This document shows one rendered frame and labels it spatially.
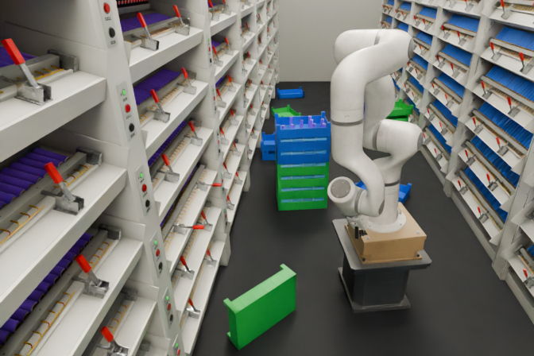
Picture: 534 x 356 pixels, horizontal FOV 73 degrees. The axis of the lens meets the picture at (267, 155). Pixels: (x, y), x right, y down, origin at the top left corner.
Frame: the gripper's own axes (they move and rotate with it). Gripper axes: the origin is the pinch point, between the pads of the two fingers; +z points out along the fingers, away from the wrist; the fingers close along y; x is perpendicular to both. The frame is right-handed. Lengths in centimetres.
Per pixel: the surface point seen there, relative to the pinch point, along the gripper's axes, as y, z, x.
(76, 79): -8, -100, 27
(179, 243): -24, -40, 46
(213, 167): 13, -16, 63
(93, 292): -41, -78, 30
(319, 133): 57, 34, 39
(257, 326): -44, 10, 39
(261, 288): -29.7, 2.5, 36.7
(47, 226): -33, -94, 25
